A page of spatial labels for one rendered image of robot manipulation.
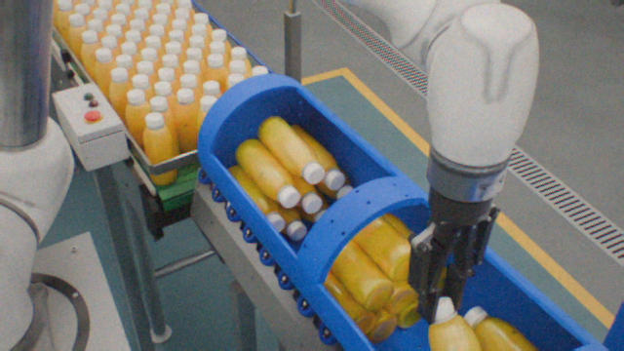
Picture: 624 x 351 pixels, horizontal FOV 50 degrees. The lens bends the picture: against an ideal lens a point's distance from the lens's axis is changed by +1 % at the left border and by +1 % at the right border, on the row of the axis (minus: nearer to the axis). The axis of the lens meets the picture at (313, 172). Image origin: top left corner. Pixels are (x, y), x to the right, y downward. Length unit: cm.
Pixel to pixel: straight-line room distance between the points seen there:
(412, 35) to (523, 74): 17
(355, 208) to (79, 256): 50
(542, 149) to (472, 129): 272
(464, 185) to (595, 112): 306
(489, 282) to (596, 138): 245
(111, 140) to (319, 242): 64
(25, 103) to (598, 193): 265
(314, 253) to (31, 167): 45
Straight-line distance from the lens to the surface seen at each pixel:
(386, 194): 108
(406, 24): 80
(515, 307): 116
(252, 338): 189
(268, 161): 130
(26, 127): 103
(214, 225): 154
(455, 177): 74
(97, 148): 153
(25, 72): 96
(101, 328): 113
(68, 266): 124
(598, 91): 398
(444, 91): 69
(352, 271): 110
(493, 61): 66
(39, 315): 114
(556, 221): 301
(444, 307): 94
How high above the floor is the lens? 194
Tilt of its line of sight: 39 degrees down
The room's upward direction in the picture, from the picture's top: 1 degrees clockwise
